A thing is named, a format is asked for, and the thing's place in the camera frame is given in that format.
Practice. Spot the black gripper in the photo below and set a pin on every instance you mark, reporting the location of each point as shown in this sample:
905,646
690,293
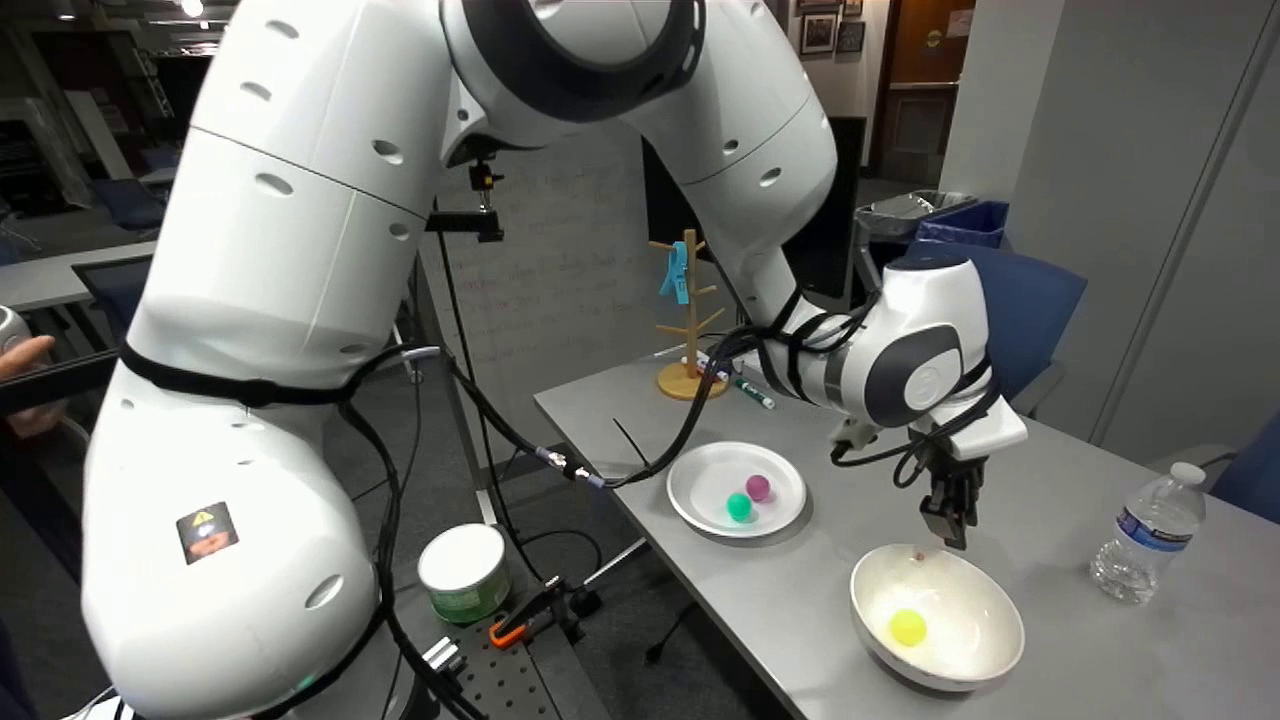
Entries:
953,475

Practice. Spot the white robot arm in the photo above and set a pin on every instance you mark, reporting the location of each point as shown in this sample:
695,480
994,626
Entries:
294,202

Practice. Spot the yellow ball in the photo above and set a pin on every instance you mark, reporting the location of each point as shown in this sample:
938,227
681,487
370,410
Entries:
909,631

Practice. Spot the purple ball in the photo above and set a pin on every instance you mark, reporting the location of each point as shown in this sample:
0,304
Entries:
759,489

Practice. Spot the green ball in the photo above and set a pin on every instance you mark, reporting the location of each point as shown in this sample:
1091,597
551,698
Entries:
736,506

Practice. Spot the white plate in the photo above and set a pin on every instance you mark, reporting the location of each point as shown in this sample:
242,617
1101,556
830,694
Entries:
701,487

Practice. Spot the person's hand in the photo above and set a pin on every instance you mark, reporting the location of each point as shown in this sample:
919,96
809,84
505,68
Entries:
27,358

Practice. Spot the white bowl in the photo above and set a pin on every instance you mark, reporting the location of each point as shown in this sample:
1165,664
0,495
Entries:
975,626

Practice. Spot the clear plastic water bottle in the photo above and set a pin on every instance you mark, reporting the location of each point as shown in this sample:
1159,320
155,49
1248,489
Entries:
1147,535

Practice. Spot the blue office chair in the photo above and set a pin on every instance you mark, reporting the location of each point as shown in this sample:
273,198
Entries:
1033,304
1255,475

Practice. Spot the green marker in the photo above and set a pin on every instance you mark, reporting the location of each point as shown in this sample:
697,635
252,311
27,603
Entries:
748,390

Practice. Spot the wooden mug tree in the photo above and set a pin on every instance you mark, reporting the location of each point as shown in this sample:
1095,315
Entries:
685,376

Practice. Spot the black optical breadboard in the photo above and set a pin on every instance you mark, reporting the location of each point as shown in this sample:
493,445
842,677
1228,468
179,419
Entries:
514,684

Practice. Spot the green white tape roll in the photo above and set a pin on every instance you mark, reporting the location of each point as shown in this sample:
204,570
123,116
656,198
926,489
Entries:
466,573

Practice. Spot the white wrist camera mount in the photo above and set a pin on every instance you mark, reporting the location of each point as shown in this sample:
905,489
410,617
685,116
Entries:
994,429

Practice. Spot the black camera on stand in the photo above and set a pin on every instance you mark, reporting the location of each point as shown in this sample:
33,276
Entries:
466,221

